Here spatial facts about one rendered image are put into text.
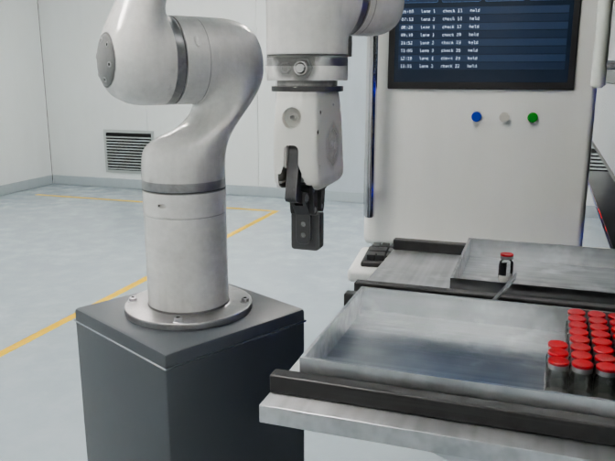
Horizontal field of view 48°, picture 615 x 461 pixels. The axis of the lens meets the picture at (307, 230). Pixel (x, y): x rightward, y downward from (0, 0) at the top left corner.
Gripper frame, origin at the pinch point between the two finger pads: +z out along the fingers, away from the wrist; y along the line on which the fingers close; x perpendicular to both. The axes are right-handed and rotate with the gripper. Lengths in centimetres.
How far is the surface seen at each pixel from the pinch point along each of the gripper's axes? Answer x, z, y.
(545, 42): -23, -23, 91
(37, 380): 161, 104, 136
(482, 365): -19.0, 15.9, 6.4
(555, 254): -27, 14, 54
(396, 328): -7.4, 15.8, 14.5
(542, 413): -25.4, 14.1, -6.9
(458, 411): -17.8, 14.9, -7.4
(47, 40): 474, -49, 545
